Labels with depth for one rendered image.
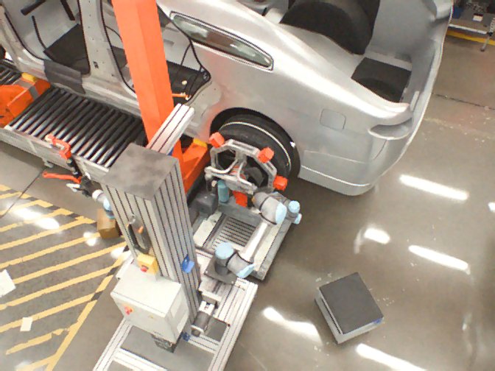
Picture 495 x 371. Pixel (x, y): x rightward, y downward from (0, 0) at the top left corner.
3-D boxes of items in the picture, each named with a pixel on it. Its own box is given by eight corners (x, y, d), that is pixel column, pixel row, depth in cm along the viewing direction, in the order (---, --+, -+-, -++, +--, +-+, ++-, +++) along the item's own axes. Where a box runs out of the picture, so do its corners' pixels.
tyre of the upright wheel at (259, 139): (283, 184, 379) (306, 138, 324) (272, 204, 367) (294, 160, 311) (217, 149, 385) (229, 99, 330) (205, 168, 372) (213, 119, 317)
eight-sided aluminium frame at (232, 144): (274, 198, 356) (278, 155, 312) (270, 205, 352) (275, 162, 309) (216, 175, 370) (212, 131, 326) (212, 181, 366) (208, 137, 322)
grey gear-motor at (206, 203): (233, 193, 420) (233, 171, 392) (213, 227, 397) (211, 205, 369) (217, 186, 424) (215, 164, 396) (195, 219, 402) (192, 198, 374)
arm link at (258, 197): (243, 202, 272) (271, 202, 317) (256, 211, 268) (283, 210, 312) (252, 185, 270) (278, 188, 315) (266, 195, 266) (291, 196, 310)
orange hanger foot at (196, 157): (218, 149, 395) (216, 121, 368) (188, 190, 367) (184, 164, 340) (202, 142, 400) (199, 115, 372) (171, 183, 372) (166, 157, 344)
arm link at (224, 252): (224, 246, 291) (223, 237, 280) (239, 258, 286) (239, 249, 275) (211, 259, 285) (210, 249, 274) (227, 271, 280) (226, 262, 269)
